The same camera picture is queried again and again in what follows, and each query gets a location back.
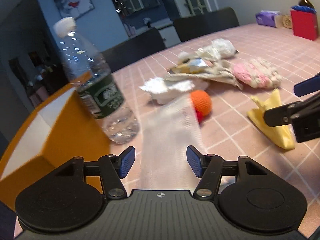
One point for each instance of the orange cardboard box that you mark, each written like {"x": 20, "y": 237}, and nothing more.
{"x": 72, "y": 130}

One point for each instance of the orange knitted ball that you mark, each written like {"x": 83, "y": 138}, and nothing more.
{"x": 201, "y": 101}

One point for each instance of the framed wall painting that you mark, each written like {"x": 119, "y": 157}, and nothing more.
{"x": 72, "y": 0}

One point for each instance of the beige perforated box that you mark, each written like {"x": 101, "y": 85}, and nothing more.
{"x": 286, "y": 21}

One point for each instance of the beige cloth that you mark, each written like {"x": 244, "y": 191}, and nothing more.
{"x": 220, "y": 76}

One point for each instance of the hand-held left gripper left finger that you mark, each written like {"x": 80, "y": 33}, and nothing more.
{"x": 128, "y": 160}

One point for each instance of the knotted white plastic bag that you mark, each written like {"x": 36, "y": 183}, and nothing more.
{"x": 222, "y": 47}

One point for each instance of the clear plastic water bottle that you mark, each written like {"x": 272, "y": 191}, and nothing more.
{"x": 97, "y": 80}

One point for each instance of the yellow cloth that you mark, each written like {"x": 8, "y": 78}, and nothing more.
{"x": 280, "y": 135}

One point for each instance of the black chair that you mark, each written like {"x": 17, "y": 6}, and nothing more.
{"x": 135, "y": 51}
{"x": 207, "y": 23}

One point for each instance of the crumpled white tissue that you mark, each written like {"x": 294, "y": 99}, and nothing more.
{"x": 160, "y": 90}

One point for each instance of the orange foil snack packet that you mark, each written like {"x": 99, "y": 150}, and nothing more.
{"x": 192, "y": 65}

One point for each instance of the blue item in bag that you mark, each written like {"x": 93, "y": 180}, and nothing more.
{"x": 302, "y": 8}

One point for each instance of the pink and white fluffy cloth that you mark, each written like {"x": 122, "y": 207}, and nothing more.
{"x": 250, "y": 73}

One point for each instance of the purple tissue pack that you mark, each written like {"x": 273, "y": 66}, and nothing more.
{"x": 266, "y": 18}

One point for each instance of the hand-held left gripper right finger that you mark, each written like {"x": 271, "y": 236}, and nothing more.
{"x": 194, "y": 161}

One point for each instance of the white cabinet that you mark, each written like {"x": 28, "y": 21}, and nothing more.
{"x": 168, "y": 33}

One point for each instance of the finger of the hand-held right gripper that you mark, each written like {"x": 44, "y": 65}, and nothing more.
{"x": 307, "y": 86}
{"x": 278, "y": 116}

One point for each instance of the red box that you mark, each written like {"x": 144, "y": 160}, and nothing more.
{"x": 303, "y": 26}

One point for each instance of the red knitted piece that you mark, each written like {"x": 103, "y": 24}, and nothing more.
{"x": 199, "y": 117}

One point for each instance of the white gauze cloth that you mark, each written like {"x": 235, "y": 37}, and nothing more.
{"x": 170, "y": 135}

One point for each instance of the cluttered dark shelf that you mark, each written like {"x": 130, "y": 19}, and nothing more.
{"x": 42, "y": 77}

